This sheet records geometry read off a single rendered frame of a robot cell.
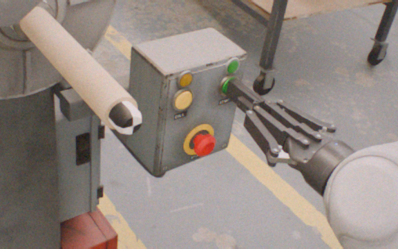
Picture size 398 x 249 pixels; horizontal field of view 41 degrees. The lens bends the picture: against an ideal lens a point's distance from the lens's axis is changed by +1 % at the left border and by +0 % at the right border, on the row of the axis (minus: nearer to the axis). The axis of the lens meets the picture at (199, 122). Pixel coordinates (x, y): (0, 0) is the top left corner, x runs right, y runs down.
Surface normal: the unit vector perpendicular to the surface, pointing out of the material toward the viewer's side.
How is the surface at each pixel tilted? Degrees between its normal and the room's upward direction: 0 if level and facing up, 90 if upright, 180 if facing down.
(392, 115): 0
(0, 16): 90
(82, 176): 90
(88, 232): 0
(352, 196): 56
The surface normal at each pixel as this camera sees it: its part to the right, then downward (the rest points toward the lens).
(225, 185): 0.13, -0.79
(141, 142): -0.80, 0.28
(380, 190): -0.63, -0.23
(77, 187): 0.58, 0.55
